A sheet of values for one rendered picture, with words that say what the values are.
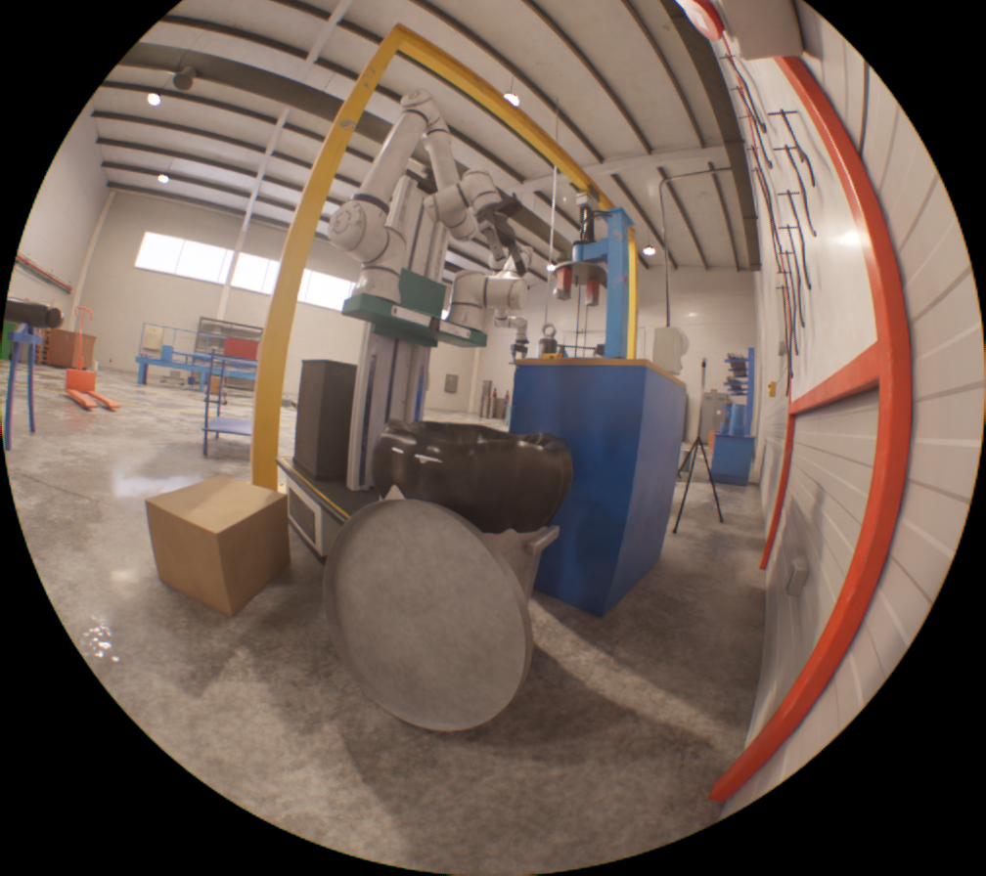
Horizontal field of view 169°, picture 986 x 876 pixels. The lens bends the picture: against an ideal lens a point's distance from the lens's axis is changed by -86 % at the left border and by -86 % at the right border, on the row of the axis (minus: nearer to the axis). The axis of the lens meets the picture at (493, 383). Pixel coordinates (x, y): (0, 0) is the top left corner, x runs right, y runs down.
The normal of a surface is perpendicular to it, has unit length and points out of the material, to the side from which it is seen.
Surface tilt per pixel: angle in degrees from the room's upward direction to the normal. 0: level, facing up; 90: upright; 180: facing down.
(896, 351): 90
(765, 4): 180
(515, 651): 77
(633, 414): 90
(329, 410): 90
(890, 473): 90
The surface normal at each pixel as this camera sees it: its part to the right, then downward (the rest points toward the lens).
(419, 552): -0.44, -0.33
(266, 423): 0.71, 0.04
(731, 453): -0.69, -0.12
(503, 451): 0.11, -0.63
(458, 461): -0.14, -0.29
